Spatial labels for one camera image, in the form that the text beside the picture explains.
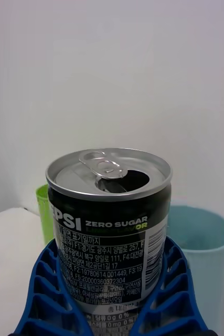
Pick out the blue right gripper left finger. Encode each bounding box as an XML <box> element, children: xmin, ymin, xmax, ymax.
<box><xmin>7</xmin><ymin>238</ymin><xmax>94</xmax><ymax>336</ymax></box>

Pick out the pale blue plastic bin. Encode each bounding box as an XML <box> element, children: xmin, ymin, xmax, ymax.
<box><xmin>166</xmin><ymin>205</ymin><xmax>224</xmax><ymax>332</ymax></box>

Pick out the yellow-green plastic bin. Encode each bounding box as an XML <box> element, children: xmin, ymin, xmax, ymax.
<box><xmin>36</xmin><ymin>184</ymin><xmax>55</xmax><ymax>246</ymax></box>

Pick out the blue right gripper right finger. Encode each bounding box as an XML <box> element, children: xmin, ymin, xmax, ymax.
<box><xmin>129</xmin><ymin>236</ymin><xmax>219</xmax><ymax>336</ymax></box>

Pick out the black drink can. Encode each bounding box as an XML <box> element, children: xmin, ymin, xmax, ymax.
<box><xmin>45</xmin><ymin>147</ymin><xmax>173</xmax><ymax>336</ymax></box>

